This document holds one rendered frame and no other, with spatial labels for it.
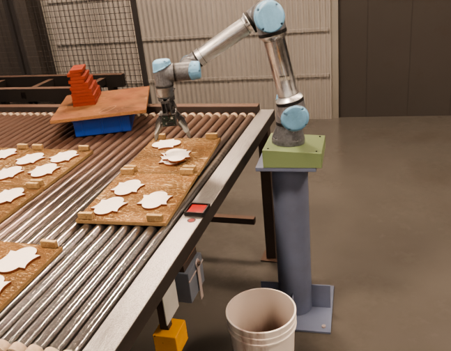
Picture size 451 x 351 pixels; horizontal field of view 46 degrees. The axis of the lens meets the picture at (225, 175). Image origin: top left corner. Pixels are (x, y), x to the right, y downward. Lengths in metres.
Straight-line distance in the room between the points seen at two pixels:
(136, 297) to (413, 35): 4.40
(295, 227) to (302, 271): 0.26
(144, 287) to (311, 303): 1.44
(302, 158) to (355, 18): 3.26
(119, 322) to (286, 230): 1.27
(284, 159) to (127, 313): 1.12
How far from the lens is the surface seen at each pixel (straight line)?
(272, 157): 2.34
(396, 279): 3.15
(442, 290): 3.11
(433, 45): 5.54
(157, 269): 1.66
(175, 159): 2.32
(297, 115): 2.21
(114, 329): 1.48
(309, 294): 2.82
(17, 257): 1.85
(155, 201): 2.00
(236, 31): 2.28
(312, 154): 2.32
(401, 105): 5.66
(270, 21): 2.12
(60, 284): 1.71
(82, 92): 3.06
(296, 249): 2.62
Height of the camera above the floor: 1.82
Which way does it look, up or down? 24 degrees down
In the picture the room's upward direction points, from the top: 6 degrees counter-clockwise
